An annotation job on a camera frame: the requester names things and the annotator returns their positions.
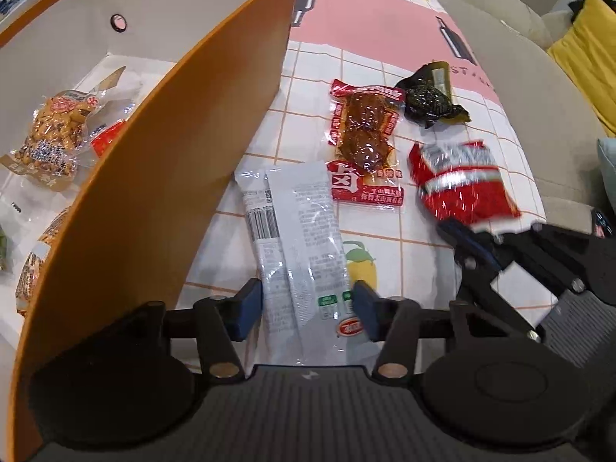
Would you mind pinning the dark green snack packet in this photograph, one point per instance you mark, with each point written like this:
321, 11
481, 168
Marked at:
428, 98

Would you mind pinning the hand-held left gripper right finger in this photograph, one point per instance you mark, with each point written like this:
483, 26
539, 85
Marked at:
365, 308

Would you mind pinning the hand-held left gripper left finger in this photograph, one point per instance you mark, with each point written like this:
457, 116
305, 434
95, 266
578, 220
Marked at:
248, 308

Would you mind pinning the black smartphone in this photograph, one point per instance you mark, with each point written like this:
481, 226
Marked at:
604, 224

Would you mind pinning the yellow pillow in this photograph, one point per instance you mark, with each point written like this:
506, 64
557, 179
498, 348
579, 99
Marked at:
587, 53

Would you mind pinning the dark red meat packet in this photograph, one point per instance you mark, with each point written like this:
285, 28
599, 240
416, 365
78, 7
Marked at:
108, 139

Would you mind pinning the orange cardboard box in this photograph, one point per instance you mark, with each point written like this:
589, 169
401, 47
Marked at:
144, 163

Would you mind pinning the beige sofa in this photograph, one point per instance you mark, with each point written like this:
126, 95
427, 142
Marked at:
519, 82

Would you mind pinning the pink and white checked tablecloth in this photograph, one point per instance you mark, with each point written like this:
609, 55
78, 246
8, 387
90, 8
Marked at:
409, 260

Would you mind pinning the shiny red snack packet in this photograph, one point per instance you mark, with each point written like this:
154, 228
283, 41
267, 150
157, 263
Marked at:
457, 183

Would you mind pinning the long white snack packet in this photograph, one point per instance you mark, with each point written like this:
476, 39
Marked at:
303, 231

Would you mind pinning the dark cloth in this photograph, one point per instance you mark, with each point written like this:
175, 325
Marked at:
580, 7

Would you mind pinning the red translucent meat packet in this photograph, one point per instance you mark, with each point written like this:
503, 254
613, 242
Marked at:
365, 134

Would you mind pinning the light blue pillow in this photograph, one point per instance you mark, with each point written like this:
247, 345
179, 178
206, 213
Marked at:
609, 159

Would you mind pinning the brown cracker packet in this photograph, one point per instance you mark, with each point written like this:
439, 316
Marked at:
38, 269

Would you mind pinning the peanut snack packet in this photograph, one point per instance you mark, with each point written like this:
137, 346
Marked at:
53, 125

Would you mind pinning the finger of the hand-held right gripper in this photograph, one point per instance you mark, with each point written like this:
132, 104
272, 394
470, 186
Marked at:
539, 250
479, 264

